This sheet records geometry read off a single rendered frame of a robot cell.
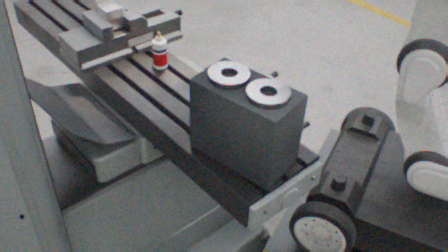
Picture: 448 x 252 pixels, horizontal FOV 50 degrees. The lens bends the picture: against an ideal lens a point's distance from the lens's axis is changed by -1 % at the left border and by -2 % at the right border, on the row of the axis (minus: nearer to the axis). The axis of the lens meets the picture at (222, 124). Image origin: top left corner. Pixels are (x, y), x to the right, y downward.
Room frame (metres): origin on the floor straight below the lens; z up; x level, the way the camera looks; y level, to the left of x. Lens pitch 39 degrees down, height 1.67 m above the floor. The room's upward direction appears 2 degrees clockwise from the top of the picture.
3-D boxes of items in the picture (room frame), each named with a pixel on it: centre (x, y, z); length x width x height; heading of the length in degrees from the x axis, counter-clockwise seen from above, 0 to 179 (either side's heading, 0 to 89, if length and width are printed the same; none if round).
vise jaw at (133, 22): (1.31, 0.29, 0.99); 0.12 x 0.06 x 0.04; 40
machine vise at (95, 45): (1.29, 0.31, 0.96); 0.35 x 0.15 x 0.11; 130
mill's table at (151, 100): (1.19, 0.26, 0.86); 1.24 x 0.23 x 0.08; 42
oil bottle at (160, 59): (1.18, 0.18, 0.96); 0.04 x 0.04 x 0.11
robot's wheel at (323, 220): (0.93, -0.31, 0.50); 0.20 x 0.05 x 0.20; 64
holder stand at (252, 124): (0.83, -0.05, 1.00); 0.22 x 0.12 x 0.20; 52
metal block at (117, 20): (1.27, 0.33, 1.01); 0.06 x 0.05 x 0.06; 40
